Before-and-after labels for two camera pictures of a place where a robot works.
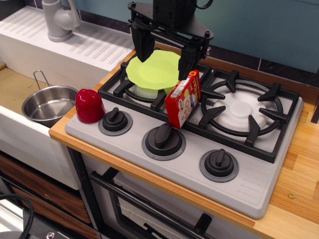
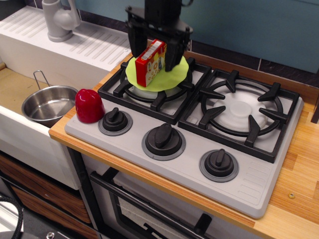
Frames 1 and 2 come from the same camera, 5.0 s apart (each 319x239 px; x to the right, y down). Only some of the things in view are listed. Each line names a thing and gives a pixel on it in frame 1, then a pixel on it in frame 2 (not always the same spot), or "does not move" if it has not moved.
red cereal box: x=184 y=99 → x=150 y=63
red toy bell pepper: x=89 y=106 does not move
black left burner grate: x=118 y=87 does not move
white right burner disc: x=239 y=106 does not move
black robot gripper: x=176 y=20 → x=162 y=17
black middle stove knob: x=163 y=143 does not move
